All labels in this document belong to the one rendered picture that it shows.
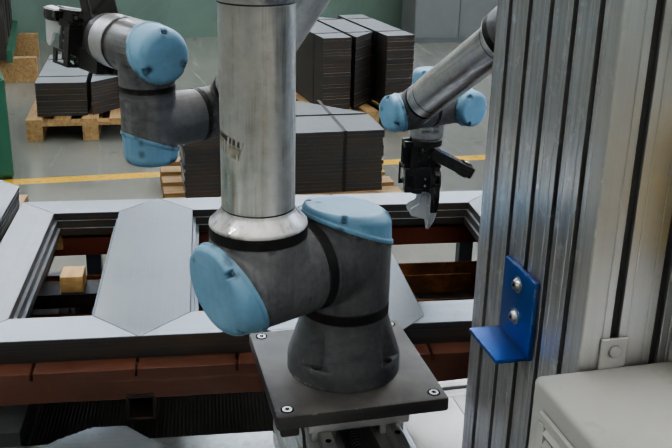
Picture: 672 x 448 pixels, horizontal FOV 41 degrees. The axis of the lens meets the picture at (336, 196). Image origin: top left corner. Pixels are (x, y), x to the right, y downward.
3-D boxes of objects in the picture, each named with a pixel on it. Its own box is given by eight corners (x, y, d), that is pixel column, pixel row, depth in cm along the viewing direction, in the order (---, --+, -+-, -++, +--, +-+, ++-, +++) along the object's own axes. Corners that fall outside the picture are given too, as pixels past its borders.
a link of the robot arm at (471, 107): (446, 133, 179) (413, 121, 188) (489, 126, 185) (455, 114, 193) (449, 94, 176) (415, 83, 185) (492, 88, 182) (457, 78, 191)
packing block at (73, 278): (64, 282, 205) (63, 266, 204) (86, 281, 206) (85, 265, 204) (60, 293, 199) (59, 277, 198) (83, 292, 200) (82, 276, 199)
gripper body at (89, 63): (48, 61, 134) (83, 74, 125) (50, 2, 132) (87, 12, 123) (96, 62, 139) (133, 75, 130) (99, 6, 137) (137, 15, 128)
